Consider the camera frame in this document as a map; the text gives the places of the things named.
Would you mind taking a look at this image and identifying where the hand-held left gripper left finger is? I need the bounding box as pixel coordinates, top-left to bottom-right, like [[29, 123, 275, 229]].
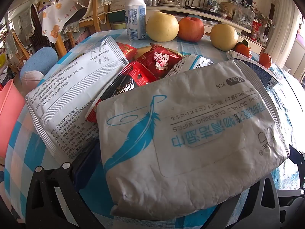
[[25, 141, 112, 229]]

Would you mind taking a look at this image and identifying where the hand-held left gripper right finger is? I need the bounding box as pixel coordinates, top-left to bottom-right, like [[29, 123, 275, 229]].
[[210, 174, 282, 229]]

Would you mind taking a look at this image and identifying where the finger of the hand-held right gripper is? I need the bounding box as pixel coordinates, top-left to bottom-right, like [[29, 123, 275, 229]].
[[277, 188, 305, 229], [289, 144, 305, 163]]

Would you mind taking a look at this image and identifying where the white text print wipes pack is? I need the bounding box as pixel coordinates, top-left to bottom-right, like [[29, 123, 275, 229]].
[[25, 36, 130, 159]]

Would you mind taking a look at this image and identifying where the white feather print wipes pack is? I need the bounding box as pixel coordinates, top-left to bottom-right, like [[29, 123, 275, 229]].
[[96, 59, 291, 218]]

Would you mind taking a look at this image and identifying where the pink plastic basin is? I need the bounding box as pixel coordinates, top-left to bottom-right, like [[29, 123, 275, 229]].
[[0, 79, 26, 165]]

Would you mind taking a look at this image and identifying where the gold box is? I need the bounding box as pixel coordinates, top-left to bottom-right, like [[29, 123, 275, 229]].
[[135, 46, 153, 59]]

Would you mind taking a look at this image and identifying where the red emblem snack packet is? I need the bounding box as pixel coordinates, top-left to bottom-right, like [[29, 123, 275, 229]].
[[136, 43, 184, 80]]

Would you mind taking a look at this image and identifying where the blue white wipes pack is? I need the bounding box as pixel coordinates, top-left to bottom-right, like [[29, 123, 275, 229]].
[[164, 54, 215, 78]]

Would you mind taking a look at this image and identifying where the blue checkered tablecloth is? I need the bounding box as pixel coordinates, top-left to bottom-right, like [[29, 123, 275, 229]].
[[3, 30, 305, 229]]

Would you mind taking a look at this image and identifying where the red black coffee packet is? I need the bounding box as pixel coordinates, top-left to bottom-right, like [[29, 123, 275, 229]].
[[85, 61, 156, 123]]

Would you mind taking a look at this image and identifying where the dark blue milk carton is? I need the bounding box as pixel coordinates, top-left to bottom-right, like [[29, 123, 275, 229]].
[[226, 50, 280, 90]]

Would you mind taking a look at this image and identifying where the orange tangerine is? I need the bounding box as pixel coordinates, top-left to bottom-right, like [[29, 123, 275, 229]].
[[258, 53, 272, 69]]

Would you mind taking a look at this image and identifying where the blue padded stool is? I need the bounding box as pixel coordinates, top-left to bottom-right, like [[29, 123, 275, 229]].
[[20, 46, 59, 77]]

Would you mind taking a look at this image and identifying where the small red gold-print packet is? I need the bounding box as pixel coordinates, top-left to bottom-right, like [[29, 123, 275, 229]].
[[116, 42, 138, 61]]

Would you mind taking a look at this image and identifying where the tangerine with leaves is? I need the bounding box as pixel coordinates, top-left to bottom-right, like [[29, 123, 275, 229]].
[[233, 40, 252, 59]]

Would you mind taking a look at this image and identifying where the light wooden chair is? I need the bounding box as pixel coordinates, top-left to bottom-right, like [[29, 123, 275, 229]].
[[79, 0, 112, 32], [11, 30, 32, 64]]

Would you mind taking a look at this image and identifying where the red snack bag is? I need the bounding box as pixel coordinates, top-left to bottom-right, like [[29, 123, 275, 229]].
[[251, 20, 262, 41]]

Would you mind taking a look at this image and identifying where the white curtain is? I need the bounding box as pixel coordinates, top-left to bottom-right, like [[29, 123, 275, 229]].
[[270, 0, 299, 50]]

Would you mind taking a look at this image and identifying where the yellow pear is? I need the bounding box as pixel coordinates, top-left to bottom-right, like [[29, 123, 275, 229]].
[[146, 11, 180, 42], [210, 24, 239, 52]]

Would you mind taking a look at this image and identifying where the dark wooden chair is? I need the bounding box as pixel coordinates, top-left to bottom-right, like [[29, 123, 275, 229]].
[[30, 5, 49, 50]]

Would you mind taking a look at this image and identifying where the orange print white tablecloth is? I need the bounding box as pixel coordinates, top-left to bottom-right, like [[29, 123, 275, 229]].
[[42, 0, 80, 44]]

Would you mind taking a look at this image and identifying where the clear plastic bag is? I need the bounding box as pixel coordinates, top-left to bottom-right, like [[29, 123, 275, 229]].
[[232, 5, 256, 24]]

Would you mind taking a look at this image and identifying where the white bottle blue label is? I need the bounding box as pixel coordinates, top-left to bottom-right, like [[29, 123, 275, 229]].
[[124, 0, 146, 41]]

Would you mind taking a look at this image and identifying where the white mesh food cover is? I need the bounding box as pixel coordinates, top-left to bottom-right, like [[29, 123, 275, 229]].
[[74, 0, 100, 21]]

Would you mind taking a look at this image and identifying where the brown paper bag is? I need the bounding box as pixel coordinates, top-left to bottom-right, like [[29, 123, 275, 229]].
[[219, 1, 237, 19]]

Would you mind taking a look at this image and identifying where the white printed sack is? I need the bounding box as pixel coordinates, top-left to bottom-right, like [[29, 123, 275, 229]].
[[111, 0, 127, 11]]

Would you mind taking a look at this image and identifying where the red apple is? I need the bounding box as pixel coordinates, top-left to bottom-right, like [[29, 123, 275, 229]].
[[178, 16, 205, 41]]

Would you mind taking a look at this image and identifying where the black router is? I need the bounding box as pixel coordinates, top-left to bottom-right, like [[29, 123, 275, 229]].
[[185, 0, 206, 9]]

